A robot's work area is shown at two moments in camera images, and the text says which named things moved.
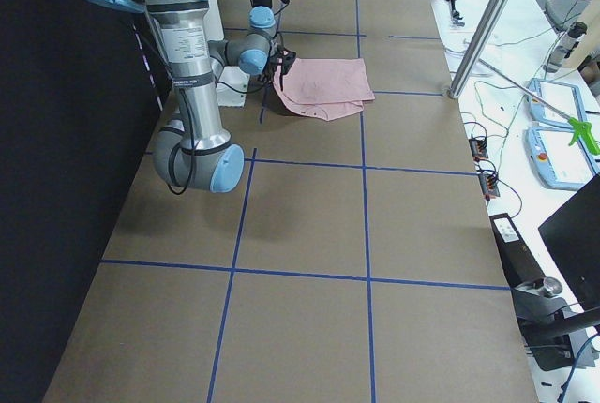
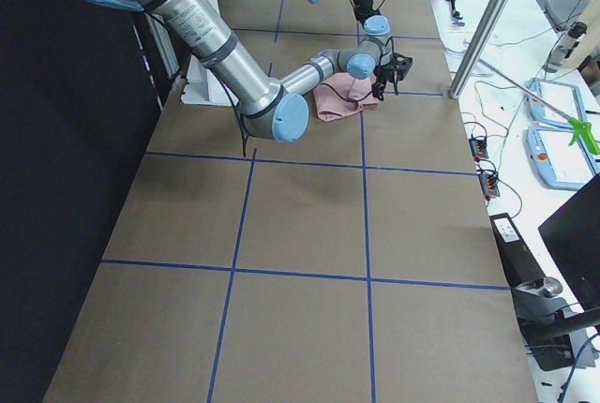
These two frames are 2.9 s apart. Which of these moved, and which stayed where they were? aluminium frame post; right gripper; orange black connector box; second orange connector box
Moved: right gripper
Stayed: orange black connector box; second orange connector box; aluminium frame post
